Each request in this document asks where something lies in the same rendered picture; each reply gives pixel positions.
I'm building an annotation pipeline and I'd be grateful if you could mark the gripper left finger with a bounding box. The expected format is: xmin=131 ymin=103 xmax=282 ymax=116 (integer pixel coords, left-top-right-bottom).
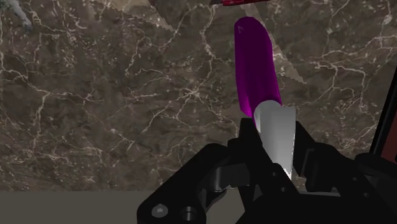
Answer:
xmin=137 ymin=117 xmax=299 ymax=224

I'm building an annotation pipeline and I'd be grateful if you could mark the purple-handled white-bladed knife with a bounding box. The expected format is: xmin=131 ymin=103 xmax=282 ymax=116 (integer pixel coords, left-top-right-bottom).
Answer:
xmin=233 ymin=16 xmax=297 ymax=181

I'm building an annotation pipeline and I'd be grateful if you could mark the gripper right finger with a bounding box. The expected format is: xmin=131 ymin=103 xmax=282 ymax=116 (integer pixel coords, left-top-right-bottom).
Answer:
xmin=292 ymin=120 xmax=397 ymax=224

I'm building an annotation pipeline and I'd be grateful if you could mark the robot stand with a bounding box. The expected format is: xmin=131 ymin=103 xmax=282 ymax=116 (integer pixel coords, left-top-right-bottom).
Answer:
xmin=209 ymin=0 xmax=271 ymax=7

